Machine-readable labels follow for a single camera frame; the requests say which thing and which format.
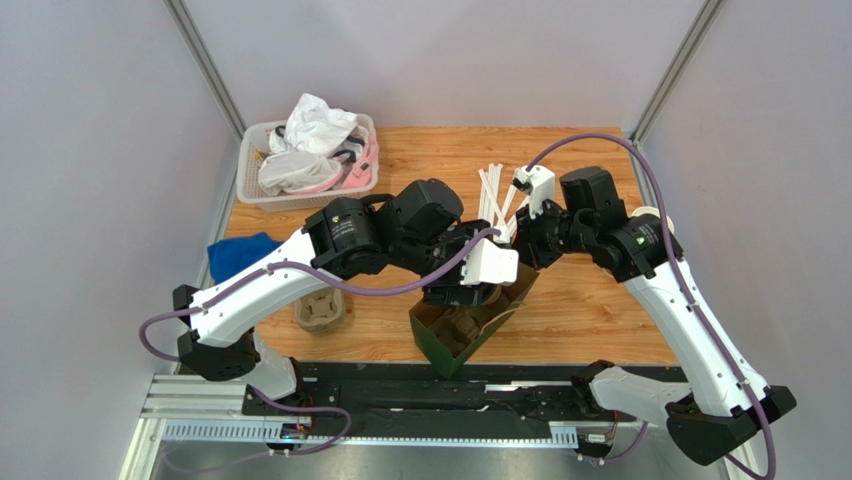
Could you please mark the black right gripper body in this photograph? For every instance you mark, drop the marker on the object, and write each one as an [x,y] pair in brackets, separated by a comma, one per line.
[534,235]

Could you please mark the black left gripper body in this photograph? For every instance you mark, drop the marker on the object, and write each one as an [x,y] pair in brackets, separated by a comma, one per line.
[439,292]

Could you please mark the green paper gift bag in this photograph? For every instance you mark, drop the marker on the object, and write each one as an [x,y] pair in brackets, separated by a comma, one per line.
[510,300]

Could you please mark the cardboard cup carrier tray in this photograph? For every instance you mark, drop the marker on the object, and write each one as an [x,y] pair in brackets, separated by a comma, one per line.
[459,328]
[320,311]

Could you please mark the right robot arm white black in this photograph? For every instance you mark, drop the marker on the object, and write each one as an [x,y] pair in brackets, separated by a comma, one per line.
[722,402]

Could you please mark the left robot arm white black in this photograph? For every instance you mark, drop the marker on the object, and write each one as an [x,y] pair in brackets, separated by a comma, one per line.
[379,245]

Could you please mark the stack of paper cups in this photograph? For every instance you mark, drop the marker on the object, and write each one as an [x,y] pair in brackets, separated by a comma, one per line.
[650,210]

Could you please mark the crumpled white cloth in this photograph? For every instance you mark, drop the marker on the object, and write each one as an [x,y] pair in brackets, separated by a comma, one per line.
[316,128]

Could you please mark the blue cloth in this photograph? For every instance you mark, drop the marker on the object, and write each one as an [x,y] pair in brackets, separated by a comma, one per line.
[228,257]

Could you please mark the white plastic basket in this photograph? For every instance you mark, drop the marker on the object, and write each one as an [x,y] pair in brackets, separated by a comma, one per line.
[254,142]

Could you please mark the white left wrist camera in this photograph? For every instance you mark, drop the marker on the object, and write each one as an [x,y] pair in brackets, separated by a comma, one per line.
[488,263]

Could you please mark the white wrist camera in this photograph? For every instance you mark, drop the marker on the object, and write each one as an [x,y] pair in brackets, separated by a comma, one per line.
[538,183]
[488,263]

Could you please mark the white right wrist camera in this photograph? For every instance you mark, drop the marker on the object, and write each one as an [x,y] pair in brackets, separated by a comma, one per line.
[538,183]

